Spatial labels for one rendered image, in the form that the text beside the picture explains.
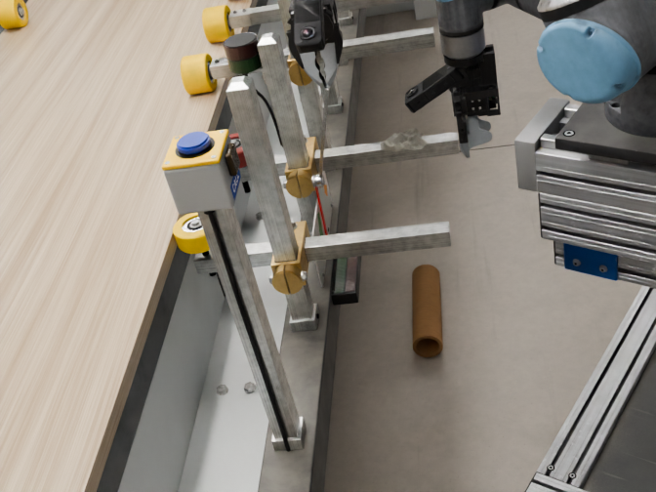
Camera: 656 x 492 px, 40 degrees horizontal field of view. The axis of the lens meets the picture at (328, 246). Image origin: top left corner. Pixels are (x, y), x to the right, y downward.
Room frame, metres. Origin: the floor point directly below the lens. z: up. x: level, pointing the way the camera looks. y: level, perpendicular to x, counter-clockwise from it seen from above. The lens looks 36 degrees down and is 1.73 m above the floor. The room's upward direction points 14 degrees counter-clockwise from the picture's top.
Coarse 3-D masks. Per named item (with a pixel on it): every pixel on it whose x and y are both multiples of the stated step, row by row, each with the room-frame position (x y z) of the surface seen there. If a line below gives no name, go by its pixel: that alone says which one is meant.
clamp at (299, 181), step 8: (312, 144) 1.49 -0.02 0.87; (312, 152) 1.46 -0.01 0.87; (312, 160) 1.44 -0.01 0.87; (288, 168) 1.43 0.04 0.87; (296, 168) 1.42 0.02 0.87; (304, 168) 1.42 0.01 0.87; (312, 168) 1.43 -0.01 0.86; (288, 176) 1.42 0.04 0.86; (296, 176) 1.40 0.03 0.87; (304, 176) 1.40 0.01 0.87; (288, 184) 1.40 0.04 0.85; (296, 184) 1.40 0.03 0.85; (304, 184) 1.39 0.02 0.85; (312, 184) 1.39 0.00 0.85; (288, 192) 1.40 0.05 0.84; (296, 192) 1.40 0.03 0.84; (304, 192) 1.39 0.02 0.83
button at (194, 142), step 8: (184, 136) 0.95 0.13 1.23; (192, 136) 0.95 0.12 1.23; (200, 136) 0.94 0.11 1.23; (208, 136) 0.94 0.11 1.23; (184, 144) 0.93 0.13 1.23; (192, 144) 0.93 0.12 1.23; (200, 144) 0.93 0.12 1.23; (208, 144) 0.93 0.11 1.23; (184, 152) 0.93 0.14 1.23; (192, 152) 0.92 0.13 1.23
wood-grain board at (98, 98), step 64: (64, 0) 2.56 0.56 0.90; (128, 0) 2.44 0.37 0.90; (192, 0) 2.32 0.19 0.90; (256, 0) 2.26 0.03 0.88; (0, 64) 2.20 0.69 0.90; (64, 64) 2.10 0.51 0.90; (128, 64) 2.00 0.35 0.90; (0, 128) 1.83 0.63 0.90; (64, 128) 1.75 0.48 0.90; (128, 128) 1.68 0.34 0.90; (192, 128) 1.62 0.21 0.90; (0, 192) 1.54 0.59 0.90; (64, 192) 1.48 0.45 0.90; (128, 192) 1.43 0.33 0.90; (0, 256) 1.32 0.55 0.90; (64, 256) 1.27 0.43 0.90; (128, 256) 1.23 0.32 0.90; (0, 320) 1.14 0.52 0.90; (64, 320) 1.10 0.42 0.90; (128, 320) 1.06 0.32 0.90; (0, 384) 0.99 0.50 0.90; (64, 384) 0.96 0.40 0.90; (128, 384) 0.94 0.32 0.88; (0, 448) 0.86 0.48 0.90; (64, 448) 0.83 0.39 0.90
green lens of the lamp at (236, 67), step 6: (258, 54) 1.43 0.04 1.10; (228, 60) 1.44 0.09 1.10; (252, 60) 1.42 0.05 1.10; (258, 60) 1.43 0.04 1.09; (234, 66) 1.43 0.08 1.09; (240, 66) 1.42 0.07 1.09; (246, 66) 1.42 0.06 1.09; (252, 66) 1.42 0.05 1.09; (258, 66) 1.43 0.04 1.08; (234, 72) 1.43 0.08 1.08; (240, 72) 1.42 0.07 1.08; (246, 72) 1.42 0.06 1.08
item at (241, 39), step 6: (234, 36) 1.47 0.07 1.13; (240, 36) 1.46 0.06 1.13; (246, 36) 1.46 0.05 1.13; (252, 36) 1.45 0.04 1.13; (228, 42) 1.45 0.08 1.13; (234, 42) 1.44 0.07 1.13; (240, 42) 1.44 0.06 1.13; (246, 42) 1.43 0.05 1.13; (246, 60) 1.42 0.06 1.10; (264, 78) 1.43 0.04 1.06; (270, 108) 1.44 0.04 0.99; (270, 114) 1.44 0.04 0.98; (276, 126) 1.44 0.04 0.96
